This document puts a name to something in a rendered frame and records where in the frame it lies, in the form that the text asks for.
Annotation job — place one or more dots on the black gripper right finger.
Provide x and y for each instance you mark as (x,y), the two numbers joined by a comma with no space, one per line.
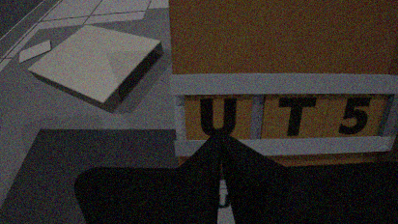
(262,191)

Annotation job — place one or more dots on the white paper ticket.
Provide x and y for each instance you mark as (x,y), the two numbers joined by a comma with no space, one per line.
(225,212)

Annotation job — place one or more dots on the grey flat square slab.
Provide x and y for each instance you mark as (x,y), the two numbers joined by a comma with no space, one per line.
(98,65)

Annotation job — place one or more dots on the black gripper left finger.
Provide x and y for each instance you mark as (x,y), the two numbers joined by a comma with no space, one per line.
(187,194)

